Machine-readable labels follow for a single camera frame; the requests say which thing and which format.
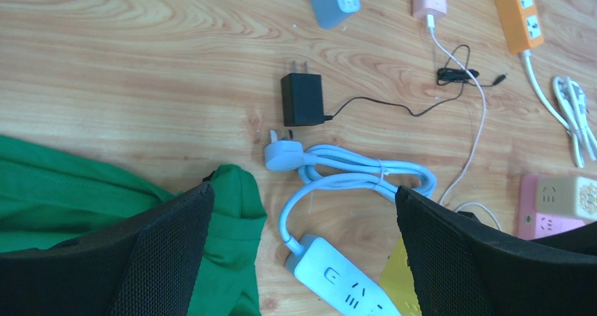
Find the beige cube socket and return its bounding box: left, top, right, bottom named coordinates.
left=536, top=176, right=596, bottom=221

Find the white coiled power cord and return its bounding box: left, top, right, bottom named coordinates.
left=520, top=50, right=597, bottom=170

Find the black adapter with thin cable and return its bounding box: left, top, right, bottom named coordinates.
left=280, top=44, right=479, bottom=127

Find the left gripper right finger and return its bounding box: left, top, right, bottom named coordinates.
left=395, top=187, right=596, bottom=315

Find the white pink usb cable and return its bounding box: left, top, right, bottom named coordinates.
left=425, top=14, right=502, bottom=233

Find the grey blue small charger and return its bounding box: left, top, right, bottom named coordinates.
left=310, top=0, right=361, bottom=30

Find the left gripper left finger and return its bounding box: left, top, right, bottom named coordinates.
left=1, top=182, right=215, bottom=315

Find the yellow cube socket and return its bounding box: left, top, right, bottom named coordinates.
left=379, top=238, right=422, bottom=316

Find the pink power strip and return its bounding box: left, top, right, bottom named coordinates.
left=515, top=173, right=586, bottom=240

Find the orange power strip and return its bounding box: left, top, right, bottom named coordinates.
left=494, top=0, right=544, bottom=55

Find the green cloth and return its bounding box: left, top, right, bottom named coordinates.
left=1, top=136, right=267, bottom=315

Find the light blue power strip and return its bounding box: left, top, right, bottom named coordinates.
left=285, top=234, right=400, bottom=315

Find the light blue coiled cord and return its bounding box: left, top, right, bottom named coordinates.
left=264, top=129, right=439, bottom=256

